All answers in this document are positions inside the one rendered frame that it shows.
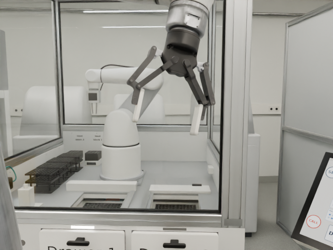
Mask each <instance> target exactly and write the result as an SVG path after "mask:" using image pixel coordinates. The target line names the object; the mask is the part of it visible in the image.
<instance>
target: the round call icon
mask: <svg viewBox="0 0 333 250"><path fill-rule="evenodd" d="M322 221H323V217H321V216H318V215H315V214H312V213H308V216H307V218H306V221H305V223H304V226H306V227H308V228H311V229H314V230H316V231H319V229H320V226H321V223H322Z"/></svg>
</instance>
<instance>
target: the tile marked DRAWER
mask: <svg viewBox="0 0 333 250"><path fill-rule="evenodd" d="M324 240H326V241H329V242H331V243H333V225H331V224H329V226H328V229H327V232H326V234H325V237H324Z"/></svg>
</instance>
